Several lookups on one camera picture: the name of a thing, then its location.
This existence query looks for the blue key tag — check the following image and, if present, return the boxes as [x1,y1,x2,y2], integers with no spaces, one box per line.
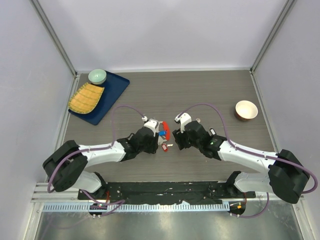
[158,130,167,136]

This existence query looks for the red capped key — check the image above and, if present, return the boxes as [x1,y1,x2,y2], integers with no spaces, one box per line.
[161,143,174,152]

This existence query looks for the grey keyring holder red handle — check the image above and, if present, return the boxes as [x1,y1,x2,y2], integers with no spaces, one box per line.
[158,121,171,141]

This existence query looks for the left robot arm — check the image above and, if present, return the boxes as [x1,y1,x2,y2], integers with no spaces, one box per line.
[42,125,159,200]

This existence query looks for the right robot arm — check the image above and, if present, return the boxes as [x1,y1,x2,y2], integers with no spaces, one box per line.
[172,120,310,204]

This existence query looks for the black key fob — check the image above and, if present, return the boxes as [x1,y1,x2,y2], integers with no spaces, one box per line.
[209,128,217,137]

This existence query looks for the white brown bowl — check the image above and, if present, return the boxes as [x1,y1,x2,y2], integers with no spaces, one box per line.
[234,100,259,122]

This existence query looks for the blue tray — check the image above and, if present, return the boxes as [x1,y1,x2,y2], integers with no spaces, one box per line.
[68,71,130,126]

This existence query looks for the yellow woven mat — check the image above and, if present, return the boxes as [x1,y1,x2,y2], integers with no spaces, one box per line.
[68,82,105,115]

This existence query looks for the green ceramic bowl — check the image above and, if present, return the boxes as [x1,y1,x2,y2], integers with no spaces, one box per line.
[88,68,107,85]

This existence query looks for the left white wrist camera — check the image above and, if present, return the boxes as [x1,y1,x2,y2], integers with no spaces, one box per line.
[141,116,160,136]

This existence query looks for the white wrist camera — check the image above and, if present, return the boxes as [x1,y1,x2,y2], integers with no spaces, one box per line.
[141,116,160,136]
[174,112,192,133]

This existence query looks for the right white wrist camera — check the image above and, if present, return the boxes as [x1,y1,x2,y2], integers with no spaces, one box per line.
[174,112,192,133]

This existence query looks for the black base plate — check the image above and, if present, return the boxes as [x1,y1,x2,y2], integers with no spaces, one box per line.
[90,181,256,205]

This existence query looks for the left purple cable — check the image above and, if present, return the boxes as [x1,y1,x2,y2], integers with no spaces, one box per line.
[46,104,148,194]

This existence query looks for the purple cable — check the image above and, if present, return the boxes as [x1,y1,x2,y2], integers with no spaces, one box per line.
[176,102,318,195]
[46,104,148,194]

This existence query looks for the slotted cable duct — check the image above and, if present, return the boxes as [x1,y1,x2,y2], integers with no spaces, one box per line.
[42,201,230,213]

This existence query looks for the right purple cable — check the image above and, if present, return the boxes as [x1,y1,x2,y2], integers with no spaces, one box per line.
[176,102,318,195]

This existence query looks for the right aluminium frame post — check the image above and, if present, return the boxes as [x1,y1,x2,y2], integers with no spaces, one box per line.
[249,0,297,75]

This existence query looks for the aluminium frame post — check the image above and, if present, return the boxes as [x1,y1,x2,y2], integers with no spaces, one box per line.
[249,0,297,75]
[29,0,77,77]

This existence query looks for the left aluminium frame post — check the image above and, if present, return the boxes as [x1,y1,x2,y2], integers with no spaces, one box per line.
[29,0,77,77]

